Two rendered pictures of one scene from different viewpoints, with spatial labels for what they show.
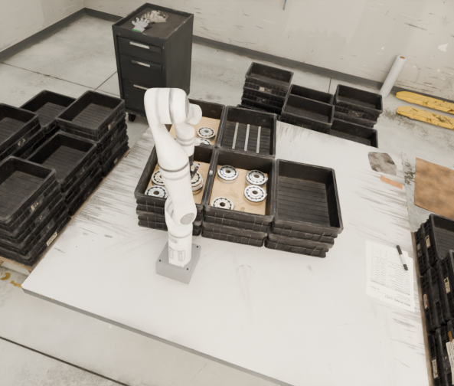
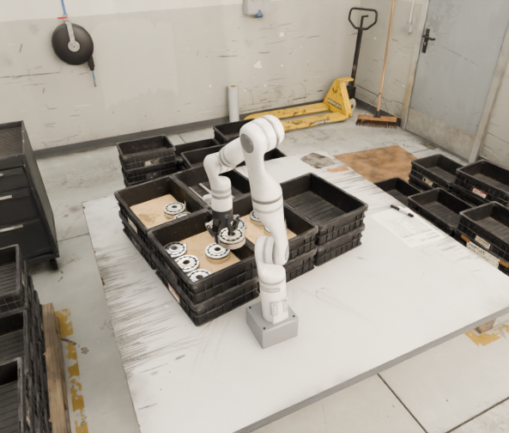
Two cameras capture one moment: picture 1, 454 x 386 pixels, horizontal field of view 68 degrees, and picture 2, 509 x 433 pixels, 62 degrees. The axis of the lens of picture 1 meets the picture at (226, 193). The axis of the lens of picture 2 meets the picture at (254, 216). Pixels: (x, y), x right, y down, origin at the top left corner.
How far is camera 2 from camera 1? 83 cm
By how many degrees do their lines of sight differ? 29
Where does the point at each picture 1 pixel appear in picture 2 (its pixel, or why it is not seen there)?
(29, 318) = not seen: outside the picture
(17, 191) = not seen: outside the picture
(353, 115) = not seen: hidden behind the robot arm
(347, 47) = (178, 97)
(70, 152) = not seen: outside the picture
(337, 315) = (412, 273)
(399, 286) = (421, 229)
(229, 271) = (313, 302)
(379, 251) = (385, 216)
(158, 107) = (267, 134)
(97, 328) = not seen: outside the picture
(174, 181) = (279, 210)
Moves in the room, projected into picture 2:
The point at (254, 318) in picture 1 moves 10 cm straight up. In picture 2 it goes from (371, 318) to (374, 299)
